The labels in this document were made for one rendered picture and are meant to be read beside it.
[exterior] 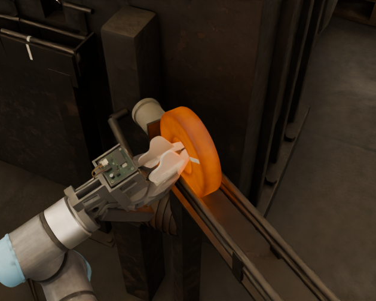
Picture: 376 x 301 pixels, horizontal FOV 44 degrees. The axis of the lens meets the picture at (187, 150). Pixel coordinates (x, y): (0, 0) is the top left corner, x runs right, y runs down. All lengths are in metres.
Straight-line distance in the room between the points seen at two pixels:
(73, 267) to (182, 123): 0.31
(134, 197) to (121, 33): 0.32
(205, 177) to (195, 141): 0.06
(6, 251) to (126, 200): 0.19
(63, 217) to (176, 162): 0.19
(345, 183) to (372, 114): 0.40
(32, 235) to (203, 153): 0.29
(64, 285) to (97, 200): 0.16
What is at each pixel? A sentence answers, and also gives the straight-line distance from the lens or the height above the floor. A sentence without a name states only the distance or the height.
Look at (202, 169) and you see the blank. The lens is 0.71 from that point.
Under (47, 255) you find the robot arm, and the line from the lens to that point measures 0.75.
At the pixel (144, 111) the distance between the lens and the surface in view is 0.88.
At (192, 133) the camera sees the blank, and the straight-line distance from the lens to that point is 0.71.
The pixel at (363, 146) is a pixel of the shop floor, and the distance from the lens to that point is 1.87.
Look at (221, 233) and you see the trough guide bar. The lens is 0.70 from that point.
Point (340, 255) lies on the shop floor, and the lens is 1.55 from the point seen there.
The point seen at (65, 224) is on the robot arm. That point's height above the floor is 0.69.
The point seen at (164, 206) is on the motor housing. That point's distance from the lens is 0.94.
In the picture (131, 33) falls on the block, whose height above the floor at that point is 0.80.
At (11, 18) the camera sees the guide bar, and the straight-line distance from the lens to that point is 1.18.
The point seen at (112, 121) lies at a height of 0.61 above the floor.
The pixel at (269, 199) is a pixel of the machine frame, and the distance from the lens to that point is 1.53.
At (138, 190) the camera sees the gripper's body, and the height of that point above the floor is 0.70.
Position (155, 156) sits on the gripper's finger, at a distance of 0.77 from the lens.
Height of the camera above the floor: 1.29
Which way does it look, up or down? 48 degrees down
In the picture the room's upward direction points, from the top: straight up
